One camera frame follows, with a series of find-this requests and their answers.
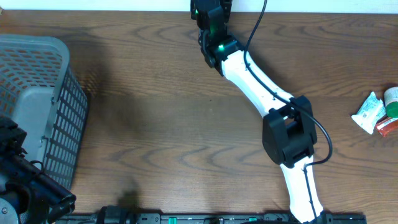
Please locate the red candy bar wrapper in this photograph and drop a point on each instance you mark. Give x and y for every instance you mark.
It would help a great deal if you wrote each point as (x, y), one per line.
(386, 126)

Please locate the green lid jar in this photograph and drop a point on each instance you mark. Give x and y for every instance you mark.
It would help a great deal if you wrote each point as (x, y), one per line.
(391, 102)

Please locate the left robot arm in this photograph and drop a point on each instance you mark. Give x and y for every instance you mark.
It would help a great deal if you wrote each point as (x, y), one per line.
(29, 195)

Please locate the grey plastic basket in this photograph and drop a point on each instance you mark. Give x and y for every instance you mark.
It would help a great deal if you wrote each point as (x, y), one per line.
(40, 93)

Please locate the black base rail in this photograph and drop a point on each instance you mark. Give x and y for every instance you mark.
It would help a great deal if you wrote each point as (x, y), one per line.
(156, 218)

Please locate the teal wipes packet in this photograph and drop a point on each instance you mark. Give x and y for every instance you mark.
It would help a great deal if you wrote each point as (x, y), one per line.
(371, 111)

